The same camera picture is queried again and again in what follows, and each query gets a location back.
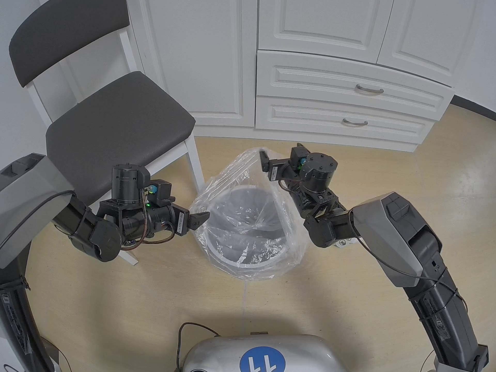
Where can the white chair dark grey seat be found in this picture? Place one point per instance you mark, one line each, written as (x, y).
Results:
(69, 18)

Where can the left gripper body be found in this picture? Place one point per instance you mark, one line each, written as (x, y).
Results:
(166, 219)

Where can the white trash bin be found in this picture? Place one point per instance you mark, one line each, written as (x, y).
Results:
(232, 264)

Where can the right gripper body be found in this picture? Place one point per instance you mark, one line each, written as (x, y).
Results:
(286, 173)

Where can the white wardrobe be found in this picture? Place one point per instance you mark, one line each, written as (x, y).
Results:
(317, 14)

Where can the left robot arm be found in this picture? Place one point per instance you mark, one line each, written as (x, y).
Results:
(27, 204)

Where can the clear plastic bag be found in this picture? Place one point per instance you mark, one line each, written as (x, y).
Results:
(232, 169)

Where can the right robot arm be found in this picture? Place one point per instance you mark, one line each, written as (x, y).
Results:
(399, 238)

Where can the white printed wrapper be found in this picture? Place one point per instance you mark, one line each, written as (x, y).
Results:
(347, 245)

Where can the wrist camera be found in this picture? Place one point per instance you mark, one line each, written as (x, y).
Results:
(161, 192)
(299, 157)

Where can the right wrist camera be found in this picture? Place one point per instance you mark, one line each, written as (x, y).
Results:
(299, 157)

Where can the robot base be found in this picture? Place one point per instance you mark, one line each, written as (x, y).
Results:
(294, 353)

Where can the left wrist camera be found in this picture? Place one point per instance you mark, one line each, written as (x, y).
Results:
(161, 192)

